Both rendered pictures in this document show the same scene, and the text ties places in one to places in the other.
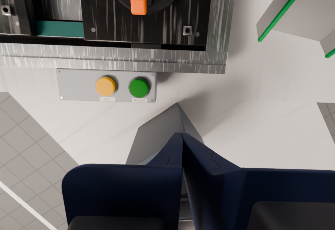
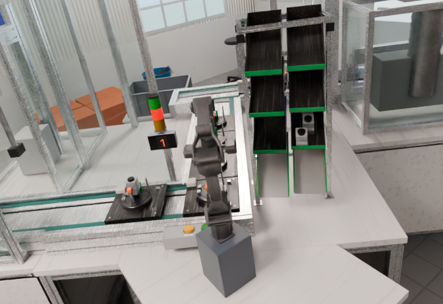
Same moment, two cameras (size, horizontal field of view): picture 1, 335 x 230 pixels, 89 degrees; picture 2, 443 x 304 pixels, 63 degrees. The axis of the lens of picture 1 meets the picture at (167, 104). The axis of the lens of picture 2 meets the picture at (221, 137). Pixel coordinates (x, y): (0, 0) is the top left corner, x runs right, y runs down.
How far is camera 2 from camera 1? 133 cm
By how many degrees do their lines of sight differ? 79
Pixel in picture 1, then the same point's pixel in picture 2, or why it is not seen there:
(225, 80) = (264, 240)
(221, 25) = (246, 204)
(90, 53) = (183, 219)
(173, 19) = not seen: hidden behind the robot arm
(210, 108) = (258, 256)
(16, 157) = not seen: outside the picture
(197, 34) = (234, 205)
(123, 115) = (194, 268)
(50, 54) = (164, 221)
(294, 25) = (272, 192)
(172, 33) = not seen: hidden behind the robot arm
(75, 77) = (173, 228)
